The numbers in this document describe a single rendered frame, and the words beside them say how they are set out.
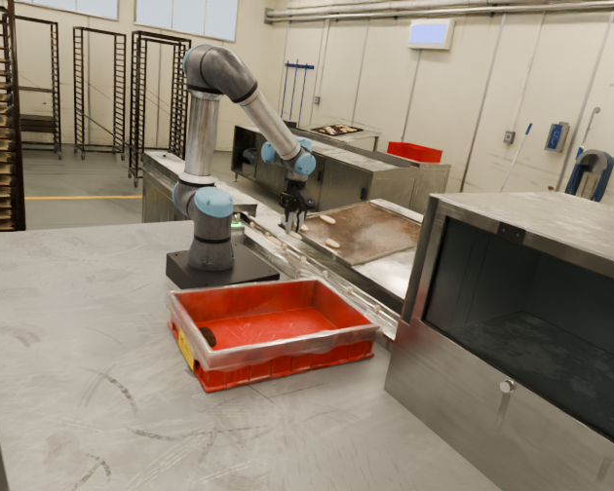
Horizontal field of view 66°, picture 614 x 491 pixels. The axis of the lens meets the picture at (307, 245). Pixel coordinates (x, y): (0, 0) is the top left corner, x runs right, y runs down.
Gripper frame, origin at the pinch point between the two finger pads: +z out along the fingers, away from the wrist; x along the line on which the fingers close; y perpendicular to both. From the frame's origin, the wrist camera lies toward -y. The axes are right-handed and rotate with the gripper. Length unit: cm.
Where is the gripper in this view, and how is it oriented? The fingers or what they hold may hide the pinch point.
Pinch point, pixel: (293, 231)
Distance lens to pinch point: 184.1
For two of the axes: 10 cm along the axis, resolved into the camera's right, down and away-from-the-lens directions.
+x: -7.9, 0.9, -6.1
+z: -1.4, 9.4, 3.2
